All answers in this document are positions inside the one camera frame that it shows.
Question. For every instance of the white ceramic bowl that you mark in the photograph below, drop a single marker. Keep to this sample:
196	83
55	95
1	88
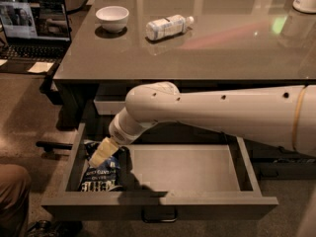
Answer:
113	18

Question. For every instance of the black chair base leg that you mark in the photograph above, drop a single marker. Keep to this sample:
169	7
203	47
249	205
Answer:
50	146

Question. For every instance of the clear plastic water bottle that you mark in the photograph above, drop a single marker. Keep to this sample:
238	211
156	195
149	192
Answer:
168	27

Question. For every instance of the metal drawer handle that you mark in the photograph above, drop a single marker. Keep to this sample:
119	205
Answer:
159	215

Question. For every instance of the grey counter cabinet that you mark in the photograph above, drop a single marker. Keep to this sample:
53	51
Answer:
239	42

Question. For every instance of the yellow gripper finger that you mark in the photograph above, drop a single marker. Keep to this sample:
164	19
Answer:
105	150

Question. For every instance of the white paper note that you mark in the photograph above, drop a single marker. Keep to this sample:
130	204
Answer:
41	67

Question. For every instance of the blue chip bag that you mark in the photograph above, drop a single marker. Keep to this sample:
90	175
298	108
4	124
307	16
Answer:
105	178

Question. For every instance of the open grey top drawer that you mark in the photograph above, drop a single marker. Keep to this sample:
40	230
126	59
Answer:
200	174

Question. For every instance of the dark side drawer cabinet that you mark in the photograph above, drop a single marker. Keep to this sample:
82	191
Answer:
279	164

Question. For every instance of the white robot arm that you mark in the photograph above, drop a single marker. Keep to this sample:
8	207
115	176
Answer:
277	116

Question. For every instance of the black shoe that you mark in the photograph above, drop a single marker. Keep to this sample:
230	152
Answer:
44	228

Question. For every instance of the open black laptop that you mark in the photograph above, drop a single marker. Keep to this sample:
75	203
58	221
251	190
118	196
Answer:
35	31

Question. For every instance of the white inner drawer tray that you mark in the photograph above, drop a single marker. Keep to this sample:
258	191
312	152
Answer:
108	105

